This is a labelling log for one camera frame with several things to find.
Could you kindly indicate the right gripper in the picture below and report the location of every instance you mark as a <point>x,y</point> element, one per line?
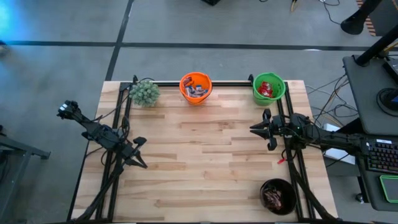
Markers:
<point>273,129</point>

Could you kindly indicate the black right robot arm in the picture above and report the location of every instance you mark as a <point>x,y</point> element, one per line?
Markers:
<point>335,138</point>

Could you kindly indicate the black round bucket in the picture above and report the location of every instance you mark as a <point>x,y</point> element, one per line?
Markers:
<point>287,186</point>

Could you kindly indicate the green plastic bucket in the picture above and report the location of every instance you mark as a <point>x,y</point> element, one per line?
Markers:
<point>258,99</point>

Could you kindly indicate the small red tag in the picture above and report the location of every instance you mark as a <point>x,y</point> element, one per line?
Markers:
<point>282,160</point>

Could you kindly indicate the backlit black keyboard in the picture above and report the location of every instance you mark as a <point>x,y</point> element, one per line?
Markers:
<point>384,157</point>

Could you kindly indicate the green-edged tray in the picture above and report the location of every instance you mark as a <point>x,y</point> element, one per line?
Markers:
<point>381,188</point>

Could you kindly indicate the artificial green potted plant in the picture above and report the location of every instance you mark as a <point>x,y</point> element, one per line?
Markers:
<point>144,92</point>

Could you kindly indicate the black round desk device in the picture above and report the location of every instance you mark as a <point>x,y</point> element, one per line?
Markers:
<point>388,98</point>

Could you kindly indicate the black floor stand pole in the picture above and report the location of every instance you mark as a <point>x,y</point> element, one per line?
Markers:
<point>353,24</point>

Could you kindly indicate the grey metal cart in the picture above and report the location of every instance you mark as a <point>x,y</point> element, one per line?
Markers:
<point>18,152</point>

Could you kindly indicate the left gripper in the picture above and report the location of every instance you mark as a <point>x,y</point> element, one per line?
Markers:
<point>129,149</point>

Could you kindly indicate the orange plastic bucket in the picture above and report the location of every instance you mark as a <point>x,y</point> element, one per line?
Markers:
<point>196,99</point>

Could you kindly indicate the black desk pole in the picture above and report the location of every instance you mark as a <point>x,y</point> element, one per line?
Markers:
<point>376,46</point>

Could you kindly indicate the grey side table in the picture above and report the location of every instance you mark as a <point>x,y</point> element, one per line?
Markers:
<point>367,77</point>

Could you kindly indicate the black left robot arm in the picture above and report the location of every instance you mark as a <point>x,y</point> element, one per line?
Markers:
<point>93,130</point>

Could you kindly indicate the white paper sheet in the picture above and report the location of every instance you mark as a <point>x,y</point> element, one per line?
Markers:
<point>340,155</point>

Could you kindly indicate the hazard-striped floor mat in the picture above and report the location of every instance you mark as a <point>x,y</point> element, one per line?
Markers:
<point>387,15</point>

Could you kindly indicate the black floor object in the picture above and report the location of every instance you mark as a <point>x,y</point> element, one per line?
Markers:
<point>211,1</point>

